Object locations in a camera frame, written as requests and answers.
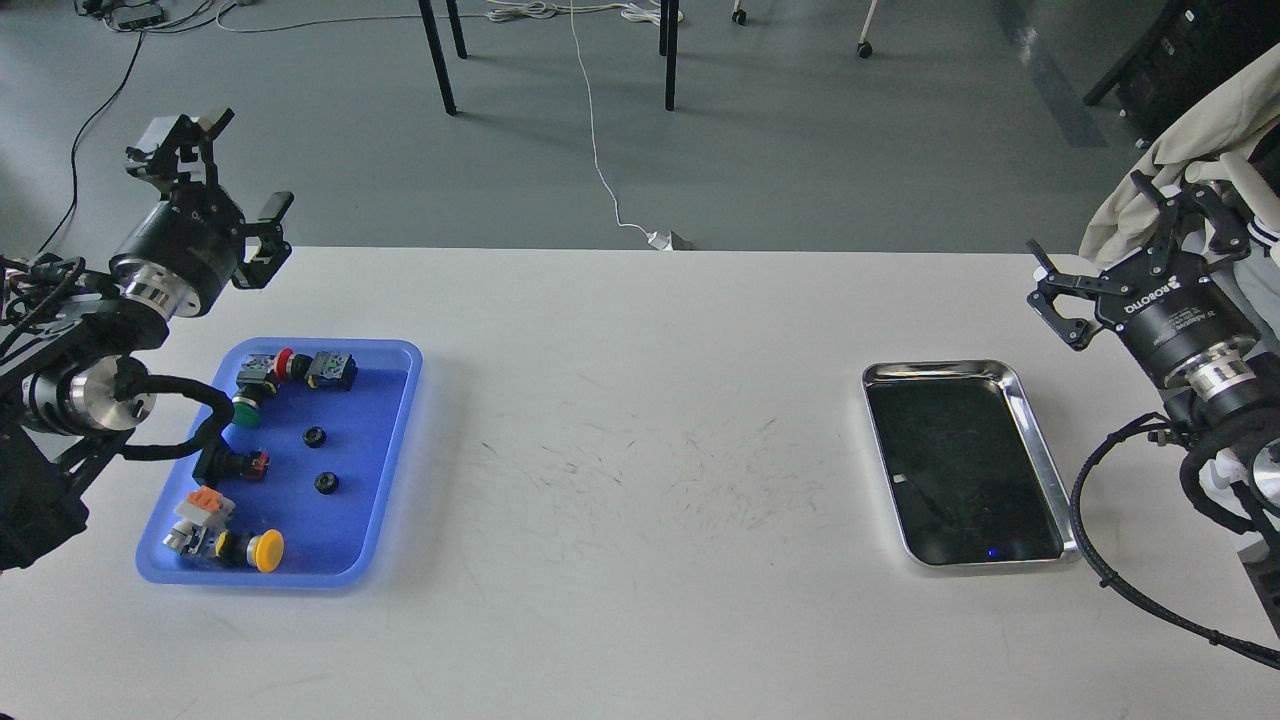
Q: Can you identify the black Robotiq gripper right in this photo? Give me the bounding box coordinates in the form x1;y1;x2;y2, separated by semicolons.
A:
1027;170;1260;391

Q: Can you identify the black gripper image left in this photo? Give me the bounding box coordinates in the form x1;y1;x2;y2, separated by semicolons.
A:
109;108;294;319

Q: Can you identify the small black gear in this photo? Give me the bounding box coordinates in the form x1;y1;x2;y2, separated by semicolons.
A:
301;425;328;448
314;471;340;496

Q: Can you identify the silver metal tray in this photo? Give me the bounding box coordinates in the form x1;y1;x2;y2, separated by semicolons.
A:
861;359;1078;571

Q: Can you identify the blue plastic tray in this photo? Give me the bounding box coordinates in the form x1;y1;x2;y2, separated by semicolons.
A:
134;337;422;589

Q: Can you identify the beige jacket on chair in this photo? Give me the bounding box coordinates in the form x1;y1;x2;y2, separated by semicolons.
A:
1076;46;1279;269

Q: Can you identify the black table leg left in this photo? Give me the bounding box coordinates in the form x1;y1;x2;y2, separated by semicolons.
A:
417;0;468;117

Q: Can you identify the black table leg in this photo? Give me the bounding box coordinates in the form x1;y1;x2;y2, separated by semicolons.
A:
658;0;681;111
417;0;468;117

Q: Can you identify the orange grey contact block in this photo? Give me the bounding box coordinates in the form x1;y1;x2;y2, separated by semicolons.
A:
175;486;236;530

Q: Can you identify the black table leg right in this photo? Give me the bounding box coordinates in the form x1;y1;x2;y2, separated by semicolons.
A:
658;0;681;111

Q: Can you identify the black floor cable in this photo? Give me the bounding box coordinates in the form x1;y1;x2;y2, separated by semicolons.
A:
38;29;147;256

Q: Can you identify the red push button switch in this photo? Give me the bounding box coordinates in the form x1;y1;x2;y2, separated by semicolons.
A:
236;348;314;388

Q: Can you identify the black contact block switch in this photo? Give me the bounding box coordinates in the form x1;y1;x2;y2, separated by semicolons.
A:
303;351;358;392

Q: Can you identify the green push button switch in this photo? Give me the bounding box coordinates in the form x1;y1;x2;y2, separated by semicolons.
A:
232;386;268;429

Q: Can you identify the black red connector switch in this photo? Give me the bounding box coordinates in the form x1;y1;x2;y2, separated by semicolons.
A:
192;439;270;488

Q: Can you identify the yellow push button switch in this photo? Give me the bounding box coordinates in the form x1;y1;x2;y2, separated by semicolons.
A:
163;524;285;574

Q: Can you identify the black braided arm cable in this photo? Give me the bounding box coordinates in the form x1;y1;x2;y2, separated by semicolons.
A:
1068;413;1280;671

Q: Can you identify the white power cable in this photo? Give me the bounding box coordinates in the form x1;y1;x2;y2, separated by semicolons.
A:
485;0;696;252

